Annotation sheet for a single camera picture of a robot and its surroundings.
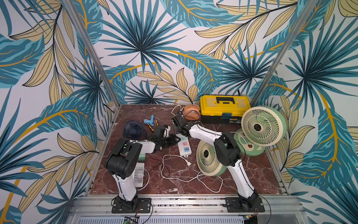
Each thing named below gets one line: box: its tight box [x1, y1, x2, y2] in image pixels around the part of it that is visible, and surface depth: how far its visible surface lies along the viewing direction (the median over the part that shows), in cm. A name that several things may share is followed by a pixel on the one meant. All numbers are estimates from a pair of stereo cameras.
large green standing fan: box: [233, 105, 288, 157], surface depth 79 cm
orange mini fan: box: [183, 104, 201, 121], surface depth 102 cm
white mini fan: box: [133, 161, 145, 188], surface depth 75 cm
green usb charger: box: [138, 153, 146, 163], surface depth 90 cm
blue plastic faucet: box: [143, 114, 155, 127], surface depth 108 cm
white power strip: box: [175, 133, 192, 158], surface depth 94 cm
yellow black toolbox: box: [199, 94, 252, 125], surface depth 100 cm
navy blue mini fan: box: [123, 120, 144, 140], surface depth 94 cm
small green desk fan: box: [196, 140, 228, 177], surface depth 80 cm
